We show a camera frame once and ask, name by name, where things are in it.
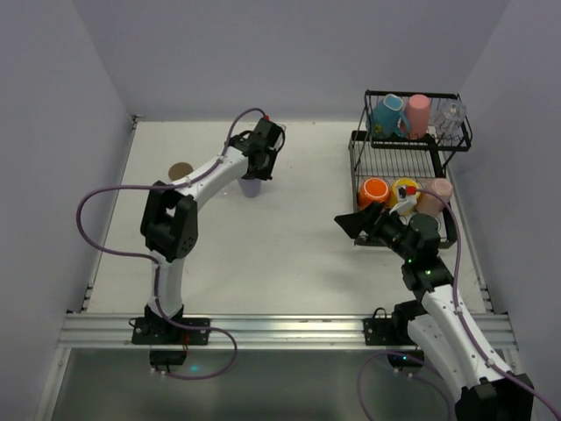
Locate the right control box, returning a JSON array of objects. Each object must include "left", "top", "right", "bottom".
[{"left": 387, "top": 351, "right": 424, "bottom": 375}]

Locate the clear glass upper rack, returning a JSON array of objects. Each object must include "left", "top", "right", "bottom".
[{"left": 431, "top": 99, "right": 466, "bottom": 139}]

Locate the purple cable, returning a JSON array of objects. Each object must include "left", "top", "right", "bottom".
[
  {"left": 75, "top": 107, "right": 238, "bottom": 381},
  {"left": 355, "top": 186, "right": 561, "bottom": 421}
]

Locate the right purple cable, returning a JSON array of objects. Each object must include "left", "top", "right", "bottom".
[{"left": 355, "top": 186, "right": 561, "bottom": 421}]

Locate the blue mug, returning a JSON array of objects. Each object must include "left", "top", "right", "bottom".
[{"left": 366, "top": 94, "right": 411, "bottom": 139}]

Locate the orange mug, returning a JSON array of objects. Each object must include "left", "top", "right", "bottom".
[{"left": 358, "top": 177, "right": 390, "bottom": 211}]

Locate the black dish rack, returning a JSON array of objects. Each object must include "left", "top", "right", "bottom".
[{"left": 348, "top": 89, "right": 474, "bottom": 247}]

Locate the control box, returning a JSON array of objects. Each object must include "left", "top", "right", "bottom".
[
  {"left": 149, "top": 350, "right": 187, "bottom": 375},
  {"left": 387, "top": 351, "right": 424, "bottom": 375}
]

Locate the yellow mug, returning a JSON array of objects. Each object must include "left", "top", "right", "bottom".
[{"left": 387, "top": 178, "right": 422, "bottom": 216}]

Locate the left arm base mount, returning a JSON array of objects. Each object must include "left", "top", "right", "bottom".
[{"left": 131, "top": 317, "right": 210, "bottom": 346}]

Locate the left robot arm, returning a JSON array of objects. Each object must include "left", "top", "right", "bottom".
[{"left": 140, "top": 118, "right": 286, "bottom": 332}]

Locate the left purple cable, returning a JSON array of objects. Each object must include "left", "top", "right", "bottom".
[{"left": 75, "top": 107, "right": 238, "bottom": 381}]

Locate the beige cup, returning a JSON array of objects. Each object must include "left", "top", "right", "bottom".
[{"left": 167, "top": 161, "right": 194, "bottom": 181}]

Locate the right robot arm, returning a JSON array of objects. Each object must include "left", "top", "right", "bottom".
[{"left": 334, "top": 203, "right": 534, "bottom": 420}]

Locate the lavender cup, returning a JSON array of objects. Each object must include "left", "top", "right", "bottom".
[{"left": 238, "top": 178, "right": 262, "bottom": 198}]

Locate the pink tumbler cup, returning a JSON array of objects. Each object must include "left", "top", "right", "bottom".
[{"left": 404, "top": 94, "right": 430, "bottom": 139}]

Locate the pink ceramic mug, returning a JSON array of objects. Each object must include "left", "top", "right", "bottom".
[{"left": 416, "top": 178, "right": 453, "bottom": 218}]

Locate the left control box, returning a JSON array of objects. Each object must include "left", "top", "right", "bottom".
[{"left": 149, "top": 350, "right": 187, "bottom": 375}]

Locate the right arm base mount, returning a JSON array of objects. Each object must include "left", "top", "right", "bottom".
[{"left": 362, "top": 307, "right": 414, "bottom": 346}]

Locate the aluminium mounting rail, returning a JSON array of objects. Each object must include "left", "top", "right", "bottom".
[{"left": 59, "top": 310, "right": 518, "bottom": 350}]

